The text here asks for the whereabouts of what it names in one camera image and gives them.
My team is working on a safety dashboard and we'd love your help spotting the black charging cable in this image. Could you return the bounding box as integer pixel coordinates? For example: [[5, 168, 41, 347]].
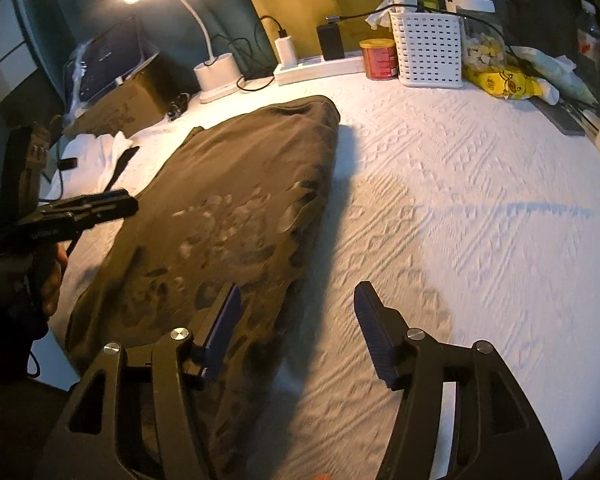
[[324, 3, 531, 68]]

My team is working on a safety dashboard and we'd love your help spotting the red tin can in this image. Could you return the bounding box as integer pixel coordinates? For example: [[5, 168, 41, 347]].
[[360, 38, 399, 80]]

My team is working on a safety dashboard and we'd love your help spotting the black remote control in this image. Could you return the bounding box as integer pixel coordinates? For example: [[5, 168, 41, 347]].
[[530, 96, 585, 136]]

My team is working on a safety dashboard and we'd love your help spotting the white desk lamp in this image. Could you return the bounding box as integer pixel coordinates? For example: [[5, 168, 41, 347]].
[[122, 0, 242, 104]]

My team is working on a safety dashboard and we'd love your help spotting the brown cardboard box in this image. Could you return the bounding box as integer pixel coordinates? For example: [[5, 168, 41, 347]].
[[62, 53, 180, 139]]

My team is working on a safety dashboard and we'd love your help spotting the white usb charger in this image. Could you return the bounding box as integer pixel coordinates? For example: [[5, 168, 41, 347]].
[[275, 36, 298, 68]]

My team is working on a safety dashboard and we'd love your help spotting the clear jar with white lid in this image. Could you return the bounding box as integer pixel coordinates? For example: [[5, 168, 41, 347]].
[[451, 0, 505, 73]]

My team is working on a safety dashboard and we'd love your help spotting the person's left hand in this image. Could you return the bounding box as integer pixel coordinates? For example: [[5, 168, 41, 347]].
[[41, 243, 68, 318]]

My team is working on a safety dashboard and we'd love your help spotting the white folded cloth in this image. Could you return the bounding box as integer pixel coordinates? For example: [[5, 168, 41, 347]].
[[40, 132, 132, 200]]

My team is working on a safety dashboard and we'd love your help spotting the dark brown printed t-shirt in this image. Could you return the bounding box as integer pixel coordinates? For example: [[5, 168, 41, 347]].
[[64, 96, 340, 479]]

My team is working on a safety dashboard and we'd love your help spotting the dark tablet screen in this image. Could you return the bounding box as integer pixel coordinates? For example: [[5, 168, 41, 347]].
[[62, 15, 152, 114]]

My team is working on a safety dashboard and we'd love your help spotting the black power adapter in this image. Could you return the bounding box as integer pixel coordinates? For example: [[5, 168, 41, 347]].
[[316, 23, 344, 61]]

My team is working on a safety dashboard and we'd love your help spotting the crumpled printed plastic bag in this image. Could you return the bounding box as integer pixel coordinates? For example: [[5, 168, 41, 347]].
[[512, 46, 597, 105]]

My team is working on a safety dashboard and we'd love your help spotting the white perforated plastic basket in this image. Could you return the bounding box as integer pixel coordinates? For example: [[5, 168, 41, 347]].
[[390, 11, 463, 89]]

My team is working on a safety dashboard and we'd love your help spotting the yellow snack bag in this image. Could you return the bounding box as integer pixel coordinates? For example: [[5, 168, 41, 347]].
[[463, 66, 553, 100]]

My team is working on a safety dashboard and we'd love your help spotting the white textured bed cover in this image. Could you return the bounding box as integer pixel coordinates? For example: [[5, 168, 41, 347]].
[[29, 70, 600, 480]]

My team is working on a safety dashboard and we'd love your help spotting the white power strip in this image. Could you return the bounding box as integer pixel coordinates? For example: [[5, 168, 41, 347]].
[[274, 52, 364, 86]]

